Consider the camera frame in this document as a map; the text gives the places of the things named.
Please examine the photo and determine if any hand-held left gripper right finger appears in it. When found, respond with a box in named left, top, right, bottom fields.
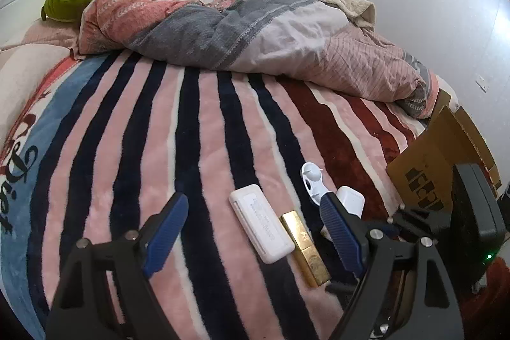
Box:
left=320, top=193, right=466, bottom=340

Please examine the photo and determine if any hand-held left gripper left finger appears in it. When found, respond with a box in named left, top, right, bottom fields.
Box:
left=47, top=192, right=189, bottom=340

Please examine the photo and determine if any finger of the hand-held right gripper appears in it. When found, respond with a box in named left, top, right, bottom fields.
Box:
left=324, top=282, right=360, bottom=295
left=388, top=206, right=454, bottom=245

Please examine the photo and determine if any small white charger box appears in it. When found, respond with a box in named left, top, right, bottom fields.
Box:
left=336, top=186, right=365, bottom=219

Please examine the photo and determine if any gold rectangular bar box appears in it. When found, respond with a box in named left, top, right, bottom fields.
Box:
left=279, top=210, right=331, bottom=288

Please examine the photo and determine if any brown cardboard box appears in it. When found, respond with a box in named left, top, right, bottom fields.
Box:
left=386, top=88, right=502, bottom=213

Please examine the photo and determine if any white plastic hook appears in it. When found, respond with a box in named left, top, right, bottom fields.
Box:
left=300, top=162, right=331, bottom=207

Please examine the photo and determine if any white rectangular plastic case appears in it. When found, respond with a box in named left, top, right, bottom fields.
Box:
left=229, top=184, right=293, bottom=265

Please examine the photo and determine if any striped fleece blanket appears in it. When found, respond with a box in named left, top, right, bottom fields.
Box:
left=0, top=49, right=510, bottom=340

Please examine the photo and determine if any pale pink bed sheet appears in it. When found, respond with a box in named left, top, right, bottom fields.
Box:
left=0, top=21, right=82, bottom=137

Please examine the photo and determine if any pink grey patchwork quilt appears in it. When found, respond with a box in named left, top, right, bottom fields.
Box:
left=74, top=0, right=439, bottom=119

